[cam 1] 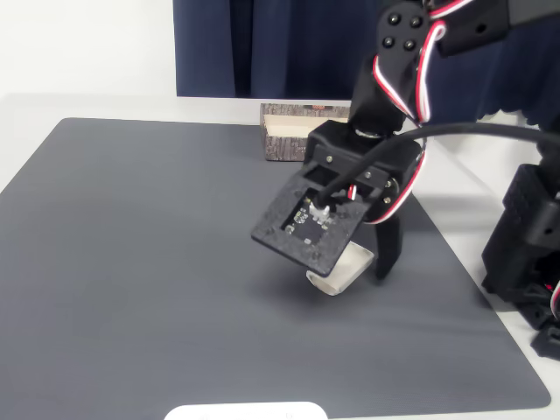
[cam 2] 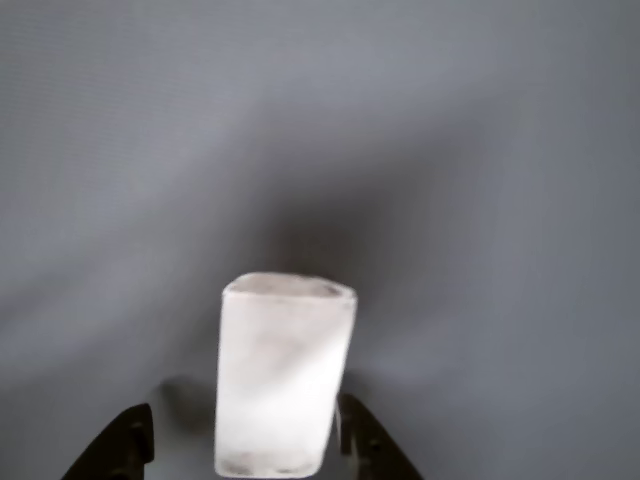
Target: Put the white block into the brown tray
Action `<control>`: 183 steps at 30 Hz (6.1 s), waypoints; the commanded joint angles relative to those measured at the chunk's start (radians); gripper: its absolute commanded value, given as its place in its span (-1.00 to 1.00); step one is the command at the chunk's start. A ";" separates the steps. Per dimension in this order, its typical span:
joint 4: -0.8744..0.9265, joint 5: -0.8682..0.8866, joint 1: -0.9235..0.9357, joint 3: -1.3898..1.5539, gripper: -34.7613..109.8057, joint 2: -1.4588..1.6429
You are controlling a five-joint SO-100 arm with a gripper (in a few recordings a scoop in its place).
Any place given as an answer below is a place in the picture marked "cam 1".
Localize white eraser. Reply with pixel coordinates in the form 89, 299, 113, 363
305, 244, 375, 298

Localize bark print cardboard box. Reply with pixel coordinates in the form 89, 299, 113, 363
260, 102, 351, 164

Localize navy blue curtain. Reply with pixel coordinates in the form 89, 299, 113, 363
172, 0, 560, 130

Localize white flat device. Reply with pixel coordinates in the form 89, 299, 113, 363
164, 401, 329, 420

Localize dark grey table mat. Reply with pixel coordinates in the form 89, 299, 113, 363
0, 116, 552, 412

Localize red white servo wires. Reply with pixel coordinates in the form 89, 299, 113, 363
349, 0, 478, 227

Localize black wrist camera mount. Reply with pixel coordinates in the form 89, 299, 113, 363
250, 164, 377, 277

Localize black camera cable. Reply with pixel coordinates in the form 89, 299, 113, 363
312, 123, 560, 215

